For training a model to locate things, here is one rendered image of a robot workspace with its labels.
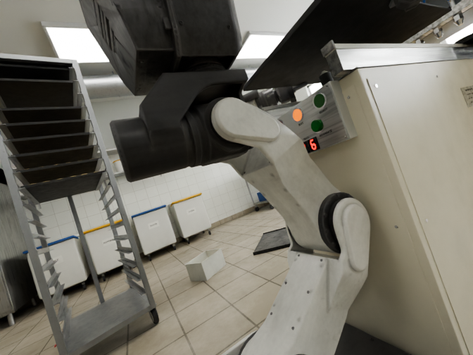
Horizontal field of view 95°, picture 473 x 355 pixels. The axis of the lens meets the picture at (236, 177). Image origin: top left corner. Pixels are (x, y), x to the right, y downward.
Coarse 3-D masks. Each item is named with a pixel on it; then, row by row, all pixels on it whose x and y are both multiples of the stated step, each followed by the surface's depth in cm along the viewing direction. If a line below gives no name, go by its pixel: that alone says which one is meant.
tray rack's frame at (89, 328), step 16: (16, 64) 132; (32, 64) 136; (48, 64) 140; (64, 64) 141; (80, 224) 176; (112, 224) 187; (48, 256) 159; (96, 288) 172; (112, 304) 161; (128, 304) 150; (144, 304) 140; (80, 320) 150; (96, 320) 141; (112, 320) 133; (128, 320) 128; (80, 336) 126; (96, 336) 119; (80, 352) 113
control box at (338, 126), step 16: (336, 80) 50; (336, 96) 49; (288, 112) 63; (304, 112) 58; (320, 112) 53; (336, 112) 50; (304, 128) 59; (336, 128) 51; (352, 128) 50; (320, 144) 56
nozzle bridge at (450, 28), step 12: (432, 0) 88; (444, 0) 85; (456, 0) 82; (468, 0) 77; (456, 12) 80; (468, 12) 83; (432, 24) 86; (444, 24) 86; (468, 24) 95; (420, 36) 90; (432, 36) 94; (444, 36) 99
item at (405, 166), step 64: (384, 64) 51; (448, 64) 67; (384, 128) 47; (448, 128) 59; (384, 192) 48; (448, 192) 53; (384, 256) 53; (448, 256) 48; (384, 320) 58; (448, 320) 45
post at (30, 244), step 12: (0, 132) 115; (0, 144) 113; (0, 156) 112; (12, 180) 113; (12, 192) 112; (24, 216) 112; (24, 228) 111; (36, 252) 112; (36, 264) 111; (36, 276) 110; (48, 300) 110; (48, 312) 109; (60, 336) 110; (60, 348) 109
